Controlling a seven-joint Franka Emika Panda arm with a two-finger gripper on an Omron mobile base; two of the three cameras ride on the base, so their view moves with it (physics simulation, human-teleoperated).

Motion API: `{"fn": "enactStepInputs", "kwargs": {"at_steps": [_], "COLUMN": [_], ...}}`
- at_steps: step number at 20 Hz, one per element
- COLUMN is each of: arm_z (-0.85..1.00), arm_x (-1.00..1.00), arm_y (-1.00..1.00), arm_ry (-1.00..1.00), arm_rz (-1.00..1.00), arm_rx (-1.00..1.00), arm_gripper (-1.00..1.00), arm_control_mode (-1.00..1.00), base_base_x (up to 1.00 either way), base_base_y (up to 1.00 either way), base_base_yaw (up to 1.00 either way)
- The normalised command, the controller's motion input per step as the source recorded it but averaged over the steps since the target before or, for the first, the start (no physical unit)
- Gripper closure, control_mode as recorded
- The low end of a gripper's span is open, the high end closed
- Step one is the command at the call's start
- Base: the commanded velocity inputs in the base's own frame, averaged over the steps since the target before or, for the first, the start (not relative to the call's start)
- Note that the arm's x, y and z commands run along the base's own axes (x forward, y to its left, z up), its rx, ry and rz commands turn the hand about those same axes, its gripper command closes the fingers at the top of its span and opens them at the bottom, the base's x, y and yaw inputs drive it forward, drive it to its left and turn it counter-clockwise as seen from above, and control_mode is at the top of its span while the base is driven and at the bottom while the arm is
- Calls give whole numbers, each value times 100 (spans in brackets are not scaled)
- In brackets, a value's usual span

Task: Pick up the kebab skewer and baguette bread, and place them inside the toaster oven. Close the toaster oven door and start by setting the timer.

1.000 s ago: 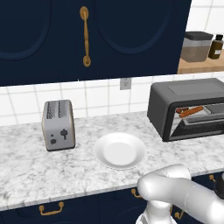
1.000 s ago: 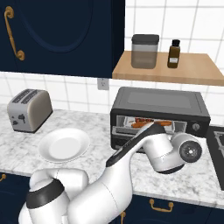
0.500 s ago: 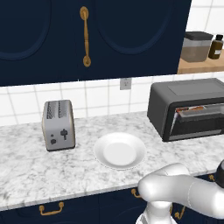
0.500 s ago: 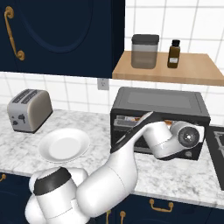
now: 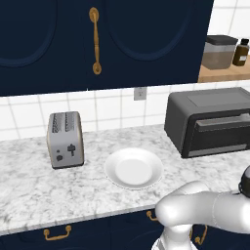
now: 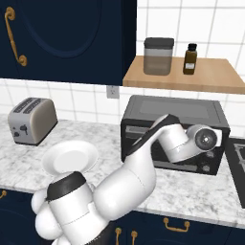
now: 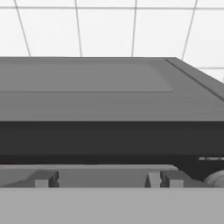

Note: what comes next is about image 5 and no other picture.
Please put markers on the white round plate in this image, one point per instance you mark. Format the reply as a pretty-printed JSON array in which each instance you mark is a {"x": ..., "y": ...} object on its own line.
[{"x": 133, "y": 168}]

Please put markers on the brown glass bottle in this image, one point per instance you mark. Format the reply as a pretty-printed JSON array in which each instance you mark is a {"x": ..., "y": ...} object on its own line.
[{"x": 241, "y": 53}]

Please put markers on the clear jar with black lid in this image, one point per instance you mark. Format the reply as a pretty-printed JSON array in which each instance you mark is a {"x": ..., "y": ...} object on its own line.
[{"x": 218, "y": 52}]

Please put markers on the navy wall cupboard door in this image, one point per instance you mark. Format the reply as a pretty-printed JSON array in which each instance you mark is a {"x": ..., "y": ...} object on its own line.
[
  {"x": 146, "y": 39},
  {"x": 39, "y": 42}
]

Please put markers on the navy drawer front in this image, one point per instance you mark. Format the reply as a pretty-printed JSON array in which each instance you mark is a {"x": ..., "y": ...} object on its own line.
[
  {"x": 55, "y": 236},
  {"x": 133, "y": 229}
]

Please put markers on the toaster oven door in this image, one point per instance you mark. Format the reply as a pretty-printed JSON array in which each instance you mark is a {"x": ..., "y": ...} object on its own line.
[{"x": 221, "y": 134}]

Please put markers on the wooden shelf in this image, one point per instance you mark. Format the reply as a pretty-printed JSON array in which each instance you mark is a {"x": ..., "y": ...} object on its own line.
[{"x": 224, "y": 73}]

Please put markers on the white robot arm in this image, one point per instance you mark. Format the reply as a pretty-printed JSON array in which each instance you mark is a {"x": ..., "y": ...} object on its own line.
[{"x": 195, "y": 208}]

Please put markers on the grey wall socket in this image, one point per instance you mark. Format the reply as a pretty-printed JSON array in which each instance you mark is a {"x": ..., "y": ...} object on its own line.
[{"x": 140, "y": 93}]

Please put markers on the dark grey toaster oven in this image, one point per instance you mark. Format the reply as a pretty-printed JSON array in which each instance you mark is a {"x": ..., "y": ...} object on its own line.
[{"x": 192, "y": 107}]

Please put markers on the silver two-slot toaster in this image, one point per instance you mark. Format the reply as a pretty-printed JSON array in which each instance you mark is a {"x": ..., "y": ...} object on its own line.
[{"x": 65, "y": 143}]

